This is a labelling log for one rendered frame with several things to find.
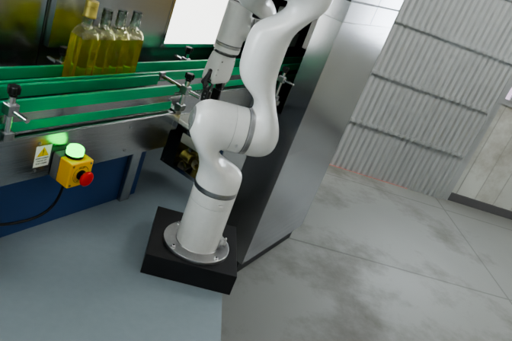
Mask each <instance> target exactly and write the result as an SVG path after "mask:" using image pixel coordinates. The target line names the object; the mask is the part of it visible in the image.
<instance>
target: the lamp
mask: <svg viewBox="0 0 512 341"><path fill-rule="evenodd" d="M84 153H85V149H84V147H83V146H82V145H80V144H76V143H72V144H69V145H68V146H67V148H66V152H65V156H66V157H67V158H69V159H72V160H81V159H83V157H84Z"/></svg>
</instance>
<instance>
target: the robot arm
mask: <svg viewBox="0 0 512 341"><path fill-rule="evenodd" d="M285 1H287V4H286V7H285V8H284V9H283V10H282V11H280V12H278V13H277V11H276V8H275V5H274V3H273V1H272V0H228V3H227V6H226V9H225V12H224V15H223V17H222V21H221V24H220V27H219V31H218V34H217V36H216V40H215V43H214V45H213V46H214V47H215V48H214V50H213V51H212V53H211V54H210V57H209V59H208V61H207V63H206V66H205V69H204V71H203V74H202V80H201V83H202V84H203V92H202V94H201V98H200V99H201V100H202V101H200V102H199V103H197V104H196V105H195V106H194V108H193V109H192V111H191V112H190V115H189V119H188V128H189V132H190V136H191V138H192V140H193V143H194V145H195V148H196V150H197V153H198V156H199V167H198V171H197V175H196V178H195V181H194V185H193V187H192V190H191V192H190V196H189V199H188V201H187V205H186V208H185V210H184V214H183V216H182V219H181V221H177V222H175V223H172V224H170V225H169V226H168V227H167V228H166V229H165V231H164V234H163V241H164V243H165V246H166V247H167V248H168V249H169V250H170V251H171V252H172V253H173V254H174V255H175V256H177V257H179V258H180V259H182V260H185V261H187V262H189V263H193V264H197V265H203V266H210V265H216V264H218V263H221V262H222V261H224V260H225V259H226V257H227V256H228V254H229V245H228V243H227V241H226V240H227V238H224V237H223V236H222V233H223V231H224V228H225V226H226V222H227V221H228V218H229V215H230V212H231V210H232V207H233V204H234V201H235V198H236V196H237V194H238V190H239V188H240V186H241V182H242V172H241V171H240V170H239V169H238V168H237V167H236V166H235V165H234V164H233V163H232V162H231V161H229V160H227V159H226V158H224V157H223V156H222V155H221V154H220V153H219V151H221V150H225V151H231V152H235V153H238V154H241V155H247V156H252V157H263V156H266V155H268V154H270V153H271V152H272V151H273V150H274V149H275V147H276V145H277V143H278V140H279V139H278V138H279V124H278V118H277V108H276V101H275V90H276V83H277V76H278V74H279V70H280V67H281V65H282V62H283V59H284V56H285V55H286V51H287V49H288V46H289V44H290V42H291V40H292V38H293V37H294V36H295V35H296V34H297V33H298V32H299V31H300V30H301V29H303V28H304V27H305V26H306V25H308V24H310V23H311V22H313V21H314V20H316V19H317V18H319V17H321V16H322V15H323V14H324V13H325V12H326V11H327V10H328V9H329V7H330V6H331V3H332V2H333V1H334V0H285ZM253 14H255V15H256V16H258V17H259V18H260V19H257V18H253V17H252V15H253ZM244 41H246V42H245V46H244V49H243V51H242V56H241V59H240V65H239V71H240V76H241V79H242V82H243V83H244V85H245V87H246V88H247V89H248V91H249V92H250V93H251V95H252V97H253V98H254V105H253V107H252V108H247V107H243V106H239V105H236V104H231V103H228V102H224V101H221V100H219V98H220V95H221V93H222V91H223V89H224V87H225V85H226V84H227V83H228V82H229V80H230V77H231V74H232V70H233V68H234V64H235V58H236V56H237V55H238V54H239V53H240V51H241V50H240V49H241V47H242V44H243V42H244ZM210 80H211V81H210ZM209 83H210V84H211V85H210V86H209V85H208V84H209ZM214 84H216V86H215V87H214V88H213V86H214ZM212 89H213V91H212V92H211V90H212ZM210 98H211V99H210Z"/></svg>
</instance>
